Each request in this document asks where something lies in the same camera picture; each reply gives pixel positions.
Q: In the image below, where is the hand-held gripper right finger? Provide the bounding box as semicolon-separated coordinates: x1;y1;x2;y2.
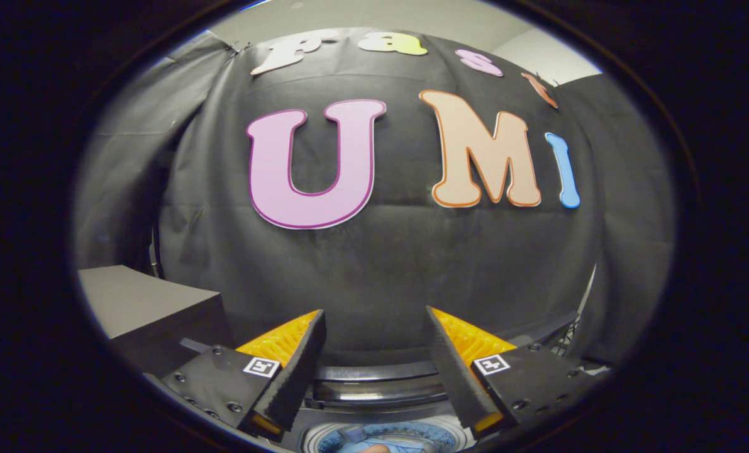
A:
424;305;601;440

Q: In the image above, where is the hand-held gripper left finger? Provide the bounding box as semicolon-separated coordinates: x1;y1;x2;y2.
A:
160;309;328;441

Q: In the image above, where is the dark washing machine lid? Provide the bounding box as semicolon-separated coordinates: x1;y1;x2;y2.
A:
179;311;580;411

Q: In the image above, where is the light blue polo shirt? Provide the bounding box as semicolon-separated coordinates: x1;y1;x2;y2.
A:
323;433;441;453

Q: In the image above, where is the grey washing machine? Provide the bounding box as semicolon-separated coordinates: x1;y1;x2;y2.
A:
286;403;479;453

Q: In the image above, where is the black backdrop cloth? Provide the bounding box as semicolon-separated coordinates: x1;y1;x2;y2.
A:
72;26;677;369

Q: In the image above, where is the black and beige cabinet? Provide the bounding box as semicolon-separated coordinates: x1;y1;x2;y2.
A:
77;264;235;379

